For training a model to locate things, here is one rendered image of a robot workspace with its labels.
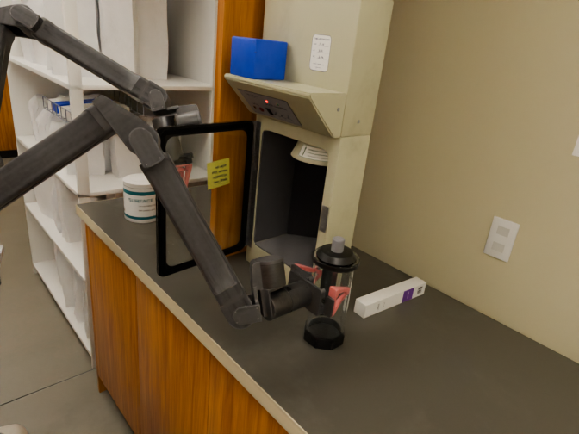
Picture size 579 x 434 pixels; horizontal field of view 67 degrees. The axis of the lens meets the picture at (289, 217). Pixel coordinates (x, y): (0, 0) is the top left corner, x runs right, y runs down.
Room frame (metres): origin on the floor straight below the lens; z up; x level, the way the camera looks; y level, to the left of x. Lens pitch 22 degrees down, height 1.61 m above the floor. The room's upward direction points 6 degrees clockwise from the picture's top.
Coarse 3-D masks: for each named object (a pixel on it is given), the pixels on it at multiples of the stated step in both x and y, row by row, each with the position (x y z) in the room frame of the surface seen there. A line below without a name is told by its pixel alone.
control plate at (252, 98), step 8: (248, 96) 1.15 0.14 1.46; (256, 96) 1.11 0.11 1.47; (264, 96) 1.08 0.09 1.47; (256, 104) 1.15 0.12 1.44; (264, 104) 1.12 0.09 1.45; (272, 104) 1.08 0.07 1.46; (280, 104) 1.05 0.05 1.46; (288, 104) 1.02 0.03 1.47; (256, 112) 1.19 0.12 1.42; (264, 112) 1.16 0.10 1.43; (272, 112) 1.12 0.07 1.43; (280, 112) 1.08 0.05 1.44; (288, 112) 1.05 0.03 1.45; (288, 120) 1.09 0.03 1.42; (296, 120) 1.05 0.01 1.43
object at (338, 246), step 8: (336, 240) 0.88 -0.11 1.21; (344, 240) 0.89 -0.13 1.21; (320, 248) 0.90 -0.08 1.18; (328, 248) 0.90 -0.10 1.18; (336, 248) 0.88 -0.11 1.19; (344, 248) 0.91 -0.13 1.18; (320, 256) 0.87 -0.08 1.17; (328, 256) 0.86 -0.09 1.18; (336, 256) 0.86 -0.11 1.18; (344, 256) 0.87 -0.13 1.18; (352, 256) 0.88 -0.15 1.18; (336, 264) 0.85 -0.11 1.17; (344, 264) 0.85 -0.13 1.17
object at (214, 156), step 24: (168, 144) 1.02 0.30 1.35; (192, 144) 1.07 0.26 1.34; (216, 144) 1.13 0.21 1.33; (240, 144) 1.19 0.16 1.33; (192, 168) 1.07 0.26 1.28; (216, 168) 1.13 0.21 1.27; (240, 168) 1.19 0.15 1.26; (192, 192) 1.07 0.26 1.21; (216, 192) 1.13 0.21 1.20; (240, 192) 1.20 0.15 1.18; (168, 216) 1.02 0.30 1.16; (216, 216) 1.13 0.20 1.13; (240, 216) 1.20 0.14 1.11; (168, 240) 1.02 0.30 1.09; (168, 264) 1.02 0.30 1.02
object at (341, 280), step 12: (324, 264) 0.85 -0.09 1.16; (324, 276) 0.85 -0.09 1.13; (336, 276) 0.85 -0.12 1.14; (348, 276) 0.86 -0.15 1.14; (324, 300) 0.85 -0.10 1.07; (348, 300) 0.87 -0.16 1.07; (336, 312) 0.85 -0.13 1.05; (312, 324) 0.86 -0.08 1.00; (324, 324) 0.85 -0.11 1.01; (336, 324) 0.85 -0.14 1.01; (324, 336) 0.85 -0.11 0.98; (336, 336) 0.86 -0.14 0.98
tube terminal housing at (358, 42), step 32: (288, 0) 1.18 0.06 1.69; (320, 0) 1.10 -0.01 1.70; (352, 0) 1.03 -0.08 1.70; (384, 0) 1.07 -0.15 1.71; (288, 32) 1.17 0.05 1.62; (320, 32) 1.09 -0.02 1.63; (352, 32) 1.02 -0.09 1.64; (384, 32) 1.08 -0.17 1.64; (288, 64) 1.16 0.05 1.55; (352, 64) 1.02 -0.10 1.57; (352, 96) 1.03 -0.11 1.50; (288, 128) 1.15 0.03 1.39; (352, 128) 1.04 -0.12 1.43; (352, 160) 1.05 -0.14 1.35; (256, 192) 1.23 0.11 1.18; (352, 192) 1.07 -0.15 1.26; (352, 224) 1.08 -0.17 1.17; (256, 256) 1.21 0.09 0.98
